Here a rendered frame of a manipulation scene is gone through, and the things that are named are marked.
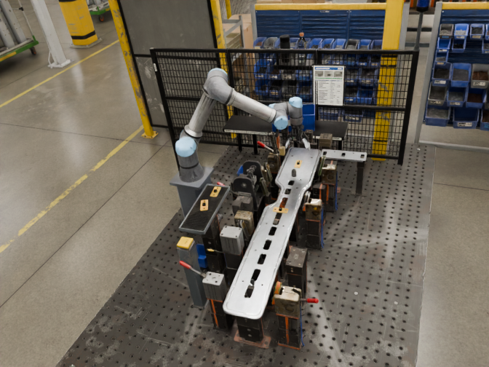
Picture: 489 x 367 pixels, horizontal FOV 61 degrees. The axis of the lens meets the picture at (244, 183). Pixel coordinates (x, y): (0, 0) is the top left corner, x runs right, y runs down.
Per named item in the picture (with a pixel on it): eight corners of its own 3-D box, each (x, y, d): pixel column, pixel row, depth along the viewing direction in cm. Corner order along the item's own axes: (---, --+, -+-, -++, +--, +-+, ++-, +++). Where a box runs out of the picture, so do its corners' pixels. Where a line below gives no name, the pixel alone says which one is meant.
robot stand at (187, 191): (181, 231, 271) (168, 182, 248) (196, 211, 286) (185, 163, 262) (209, 237, 264) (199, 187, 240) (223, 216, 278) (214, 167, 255)
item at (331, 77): (343, 107, 292) (346, 64, 273) (311, 105, 299) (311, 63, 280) (344, 105, 293) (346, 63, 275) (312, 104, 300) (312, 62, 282)
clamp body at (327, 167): (336, 215, 268) (338, 171, 248) (318, 212, 272) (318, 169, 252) (338, 206, 275) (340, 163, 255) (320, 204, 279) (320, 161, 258)
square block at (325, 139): (330, 183, 296) (330, 139, 275) (318, 181, 299) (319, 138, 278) (331, 176, 302) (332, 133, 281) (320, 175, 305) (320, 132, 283)
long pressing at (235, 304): (266, 322, 176) (266, 320, 175) (217, 312, 183) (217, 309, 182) (322, 150, 279) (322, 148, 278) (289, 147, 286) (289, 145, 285)
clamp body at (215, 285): (230, 336, 205) (220, 288, 184) (209, 330, 209) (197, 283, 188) (236, 319, 213) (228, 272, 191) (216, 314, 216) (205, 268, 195)
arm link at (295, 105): (287, 97, 241) (301, 95, 240) (287, 113, 247) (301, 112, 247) (288, 103, 234) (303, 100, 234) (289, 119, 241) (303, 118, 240)
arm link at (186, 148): (177, 168, 241) (172, 148, 233) (180, 156, 252) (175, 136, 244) (198, 166, 240) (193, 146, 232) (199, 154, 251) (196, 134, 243)
